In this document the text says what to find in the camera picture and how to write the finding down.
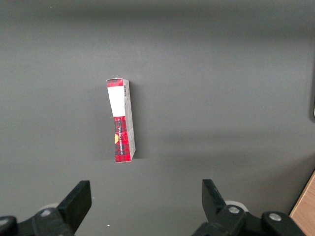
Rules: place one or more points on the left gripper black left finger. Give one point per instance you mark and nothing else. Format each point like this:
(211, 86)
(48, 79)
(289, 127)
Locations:
(73, 206)

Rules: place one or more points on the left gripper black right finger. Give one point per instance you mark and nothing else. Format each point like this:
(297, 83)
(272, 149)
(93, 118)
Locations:
(216, 204)

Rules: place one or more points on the wooden drawer cabinet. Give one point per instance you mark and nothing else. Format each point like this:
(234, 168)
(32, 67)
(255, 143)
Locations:
(306, 209)

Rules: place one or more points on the red plaid cookie box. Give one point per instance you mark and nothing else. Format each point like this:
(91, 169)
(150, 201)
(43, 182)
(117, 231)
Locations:
(121, 127)

